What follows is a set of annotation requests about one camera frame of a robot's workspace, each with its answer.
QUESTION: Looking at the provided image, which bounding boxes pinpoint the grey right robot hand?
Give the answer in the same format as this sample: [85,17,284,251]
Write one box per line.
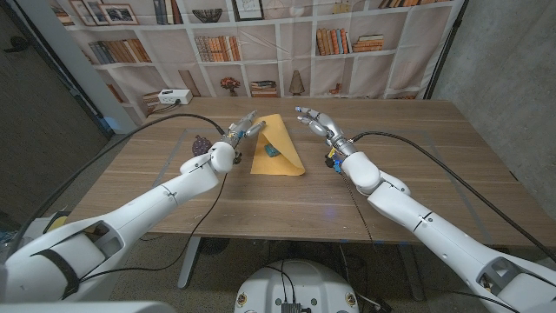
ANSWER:
[295,106,358,157]

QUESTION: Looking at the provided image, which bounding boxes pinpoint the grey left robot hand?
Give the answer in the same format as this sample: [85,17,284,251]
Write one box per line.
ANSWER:
[219,110,267,151]

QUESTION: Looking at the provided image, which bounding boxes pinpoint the yellow felt sheet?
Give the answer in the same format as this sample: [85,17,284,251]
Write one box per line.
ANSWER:
[249,113,307,177]

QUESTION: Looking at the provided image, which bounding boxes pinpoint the purple toy grapes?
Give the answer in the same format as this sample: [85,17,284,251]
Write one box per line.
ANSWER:
[191,134,214,157]

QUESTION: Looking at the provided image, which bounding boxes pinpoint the yellow and black floor object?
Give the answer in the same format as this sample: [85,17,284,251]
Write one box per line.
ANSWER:
[42,210,70,238]

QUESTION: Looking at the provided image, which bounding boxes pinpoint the white power strip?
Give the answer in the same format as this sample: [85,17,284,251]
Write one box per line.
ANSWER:
[157,89,194,106]

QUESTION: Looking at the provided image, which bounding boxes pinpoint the printed bookshelf backdrop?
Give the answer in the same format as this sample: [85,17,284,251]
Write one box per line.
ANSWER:
[47,0,468,127]

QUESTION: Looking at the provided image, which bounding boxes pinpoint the grey table leg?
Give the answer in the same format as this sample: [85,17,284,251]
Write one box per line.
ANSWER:
[398,243,426,302]
[176,236,203,290]

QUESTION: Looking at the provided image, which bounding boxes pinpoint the black backdrop stand pole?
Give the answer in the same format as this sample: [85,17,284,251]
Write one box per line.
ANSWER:
[424,0,470,101]

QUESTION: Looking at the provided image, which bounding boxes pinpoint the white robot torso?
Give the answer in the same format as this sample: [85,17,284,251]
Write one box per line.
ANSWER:
[234,259,361,313]

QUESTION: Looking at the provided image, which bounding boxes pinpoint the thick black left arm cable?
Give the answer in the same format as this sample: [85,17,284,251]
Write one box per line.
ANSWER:
[7,112,228,258]

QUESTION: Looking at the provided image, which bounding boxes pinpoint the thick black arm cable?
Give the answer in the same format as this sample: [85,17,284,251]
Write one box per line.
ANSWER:
[349,130,556,264]
[7,112,228,258]

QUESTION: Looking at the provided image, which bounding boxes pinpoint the black power strip cable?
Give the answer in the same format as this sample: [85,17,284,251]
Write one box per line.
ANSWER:
[150,100,182,116]

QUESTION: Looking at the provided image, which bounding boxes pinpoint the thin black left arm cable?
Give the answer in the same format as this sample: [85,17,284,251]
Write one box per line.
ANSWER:
[78,172,228,283]

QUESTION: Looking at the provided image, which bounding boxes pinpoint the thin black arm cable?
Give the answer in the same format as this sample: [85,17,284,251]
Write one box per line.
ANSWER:
[78,172,228,283]
[338,170,520,313]

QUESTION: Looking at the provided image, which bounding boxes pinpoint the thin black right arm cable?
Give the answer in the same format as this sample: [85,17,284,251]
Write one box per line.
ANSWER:
[338,170,520,313]

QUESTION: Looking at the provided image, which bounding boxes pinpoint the black torso cable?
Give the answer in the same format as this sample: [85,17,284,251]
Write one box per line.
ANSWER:
[265,259,298,305]

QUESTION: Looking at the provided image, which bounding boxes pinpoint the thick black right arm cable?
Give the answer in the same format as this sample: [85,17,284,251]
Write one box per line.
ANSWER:
[349,130,556,264]

